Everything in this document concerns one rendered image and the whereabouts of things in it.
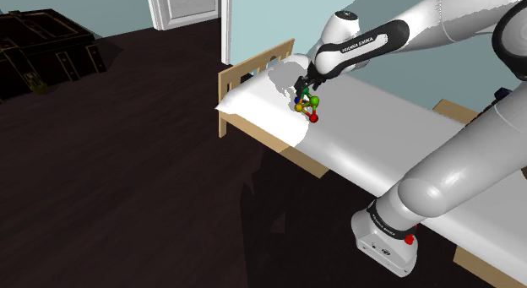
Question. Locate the dark chest with metal fittings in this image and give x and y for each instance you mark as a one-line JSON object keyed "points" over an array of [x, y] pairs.
{"points": [[37, 48]]}

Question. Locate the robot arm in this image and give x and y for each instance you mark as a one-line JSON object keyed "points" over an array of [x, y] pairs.
{"points": [[461, 163]]}

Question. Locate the wooden bed with white sheet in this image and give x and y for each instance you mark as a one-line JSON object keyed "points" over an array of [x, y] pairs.
{"points": [[370, 130]]}

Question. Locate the colourful ball and stick toy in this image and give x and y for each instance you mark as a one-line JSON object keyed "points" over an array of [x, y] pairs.
{"points": [[308, 106]]}

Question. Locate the white door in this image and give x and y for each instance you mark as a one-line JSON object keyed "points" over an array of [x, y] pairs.
{"points": [[187, 7]]}

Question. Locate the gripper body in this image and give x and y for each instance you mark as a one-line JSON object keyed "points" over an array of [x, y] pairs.
{"points": [[305, 82]]}

